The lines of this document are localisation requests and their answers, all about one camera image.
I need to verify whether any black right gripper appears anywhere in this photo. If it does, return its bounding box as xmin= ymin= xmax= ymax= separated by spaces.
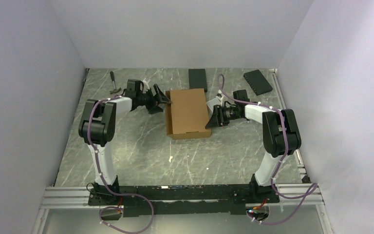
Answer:
xmin=206 ymin=105 xmax=241 ymax=129

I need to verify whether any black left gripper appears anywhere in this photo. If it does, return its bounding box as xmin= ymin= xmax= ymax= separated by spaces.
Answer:
xmin=137 ymin=84 xmax=172 ymax=114

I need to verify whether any brown cardboard box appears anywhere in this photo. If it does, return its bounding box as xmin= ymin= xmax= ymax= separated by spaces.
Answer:
xmin=165 ymin=88 xmax=211 ymax=140

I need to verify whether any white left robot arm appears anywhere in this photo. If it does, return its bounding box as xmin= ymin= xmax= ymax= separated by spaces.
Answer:
xmin=78 ymin=79 xmax=171 ymax=205

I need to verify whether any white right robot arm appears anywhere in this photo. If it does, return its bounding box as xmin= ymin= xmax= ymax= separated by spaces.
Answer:
xmin=206 ymin=90 xmax=301 ymax=202

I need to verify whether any white grey router box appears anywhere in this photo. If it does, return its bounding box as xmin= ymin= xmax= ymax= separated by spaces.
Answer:
xmin=206 ymin=98 xmax=221 ymax=115

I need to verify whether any small black box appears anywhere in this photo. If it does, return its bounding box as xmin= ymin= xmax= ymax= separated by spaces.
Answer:
xmin=188 ymin=69 xmax=208 ymax=93

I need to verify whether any black hammer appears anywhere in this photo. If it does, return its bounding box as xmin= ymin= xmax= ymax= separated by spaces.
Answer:
xmin=110 ymin=71 xmax=121 ymax=95

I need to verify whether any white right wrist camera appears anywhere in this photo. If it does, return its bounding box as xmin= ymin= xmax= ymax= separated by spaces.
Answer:
xmin=216 ymin=90 xmax=225 ymax=105

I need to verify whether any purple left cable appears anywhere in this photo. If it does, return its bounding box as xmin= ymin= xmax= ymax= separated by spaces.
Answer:
xmin=87 ymin=95 xmax=155 ymax=234

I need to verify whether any purple cable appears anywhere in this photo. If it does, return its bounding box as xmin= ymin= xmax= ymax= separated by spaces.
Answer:
xmin=87 ymin=95 xmax=155 ymax=234
xmin=217 ymin=74 xmax=318 ymax=226

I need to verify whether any black flat network switch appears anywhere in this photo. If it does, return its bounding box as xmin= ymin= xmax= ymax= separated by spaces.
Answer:
xmin=243 ymin=70 xmax=273 ymax=96

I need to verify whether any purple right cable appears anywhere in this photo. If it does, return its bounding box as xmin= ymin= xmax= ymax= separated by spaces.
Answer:
xmin=217 ymin=74 xmax=318 ymax=226

